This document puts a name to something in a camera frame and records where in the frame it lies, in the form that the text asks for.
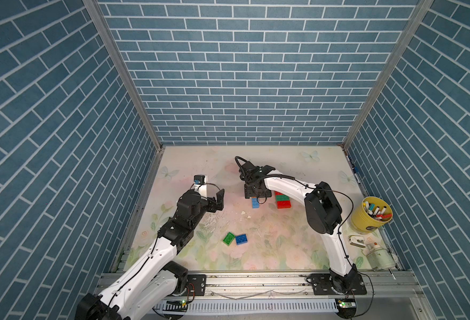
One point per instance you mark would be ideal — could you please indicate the light blue lego brick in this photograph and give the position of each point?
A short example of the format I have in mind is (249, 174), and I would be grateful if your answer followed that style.
(255, 203)

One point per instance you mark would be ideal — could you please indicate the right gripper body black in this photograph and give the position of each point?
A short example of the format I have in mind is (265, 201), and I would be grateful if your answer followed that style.
(250, 191)

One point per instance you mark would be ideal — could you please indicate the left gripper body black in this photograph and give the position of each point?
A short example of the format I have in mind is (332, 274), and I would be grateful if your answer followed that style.
(211, 207)

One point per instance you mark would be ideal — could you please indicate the yellow pen cup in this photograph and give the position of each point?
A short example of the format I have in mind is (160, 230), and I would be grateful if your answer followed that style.
(370, 214)

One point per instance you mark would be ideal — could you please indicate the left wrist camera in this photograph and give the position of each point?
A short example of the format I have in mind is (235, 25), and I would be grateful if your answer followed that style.
(199, 180)

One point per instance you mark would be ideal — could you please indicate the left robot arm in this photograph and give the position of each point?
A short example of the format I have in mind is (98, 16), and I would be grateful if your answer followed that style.
(155, 275)

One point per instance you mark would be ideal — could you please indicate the red lego brick front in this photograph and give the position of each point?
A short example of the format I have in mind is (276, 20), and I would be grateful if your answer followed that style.
(283, 204)

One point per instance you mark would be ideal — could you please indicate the dark blue lego brick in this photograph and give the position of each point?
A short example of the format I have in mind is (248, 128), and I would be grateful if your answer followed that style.
(241, 239)

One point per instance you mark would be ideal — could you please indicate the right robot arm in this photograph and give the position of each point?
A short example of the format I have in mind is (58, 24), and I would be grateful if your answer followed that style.
(323, 214)

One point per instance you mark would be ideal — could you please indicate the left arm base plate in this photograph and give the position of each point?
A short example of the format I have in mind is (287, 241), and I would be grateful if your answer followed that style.
(194, 284)

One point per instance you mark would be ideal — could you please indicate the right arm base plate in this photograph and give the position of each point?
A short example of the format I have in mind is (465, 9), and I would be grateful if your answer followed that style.
(328, 284)

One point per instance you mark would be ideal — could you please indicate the green long lego brick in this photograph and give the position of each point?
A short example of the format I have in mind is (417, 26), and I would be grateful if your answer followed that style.
(282, 198)

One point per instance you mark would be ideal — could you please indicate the aluminium front rail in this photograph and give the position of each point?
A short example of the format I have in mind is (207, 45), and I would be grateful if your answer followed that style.
(238, 285)

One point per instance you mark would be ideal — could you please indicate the white small clip device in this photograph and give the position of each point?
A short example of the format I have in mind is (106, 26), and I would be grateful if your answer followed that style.
(357, 241)

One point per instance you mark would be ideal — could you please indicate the green square lego brick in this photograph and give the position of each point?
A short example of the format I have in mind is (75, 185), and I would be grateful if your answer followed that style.
(229, 238)

